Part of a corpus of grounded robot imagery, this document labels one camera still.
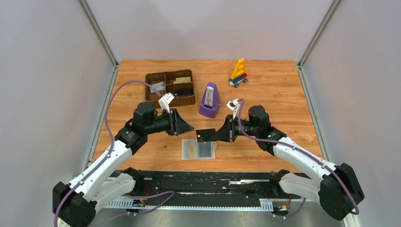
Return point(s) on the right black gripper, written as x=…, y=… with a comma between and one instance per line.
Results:
x=231, y=129

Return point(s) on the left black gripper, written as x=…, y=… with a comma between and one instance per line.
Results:
x=172, y=122

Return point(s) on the white card holder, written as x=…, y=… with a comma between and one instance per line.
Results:
x=215, y=147

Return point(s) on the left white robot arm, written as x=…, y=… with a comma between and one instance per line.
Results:
x=77, y=202

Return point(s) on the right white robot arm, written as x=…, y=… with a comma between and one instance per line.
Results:
x=335, y=187

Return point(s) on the grey card in holder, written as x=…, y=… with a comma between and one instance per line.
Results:
x=206, y=149

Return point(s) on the grey card in basket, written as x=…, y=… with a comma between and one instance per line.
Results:
x=159, y=87

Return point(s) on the beige card in basket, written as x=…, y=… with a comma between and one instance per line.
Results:
x=187, y=79

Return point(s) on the purple metronome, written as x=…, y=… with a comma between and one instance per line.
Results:
x=210, y=103

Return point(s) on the brown wicker divided basket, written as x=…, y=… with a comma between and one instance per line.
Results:
x=168, y=78

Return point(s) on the colourful toy block car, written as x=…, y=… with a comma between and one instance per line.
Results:
x=239, y=74

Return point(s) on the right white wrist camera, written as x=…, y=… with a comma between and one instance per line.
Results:
x=234, y=105

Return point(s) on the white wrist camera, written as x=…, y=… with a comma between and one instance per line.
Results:
x=234, y=105
x=165, y=100

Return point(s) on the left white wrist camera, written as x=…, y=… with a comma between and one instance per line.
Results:
x=165, y=100

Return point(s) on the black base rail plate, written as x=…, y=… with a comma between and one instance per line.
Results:
x=210, y=189

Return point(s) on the right aluminium frame post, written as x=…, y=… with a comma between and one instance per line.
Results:
x=319, y=32

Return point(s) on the aluminium frame post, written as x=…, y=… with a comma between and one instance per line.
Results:
x=319, y=32
x=98, y=32

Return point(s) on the left aluminium frame post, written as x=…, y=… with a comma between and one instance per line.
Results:
x=98, y=32

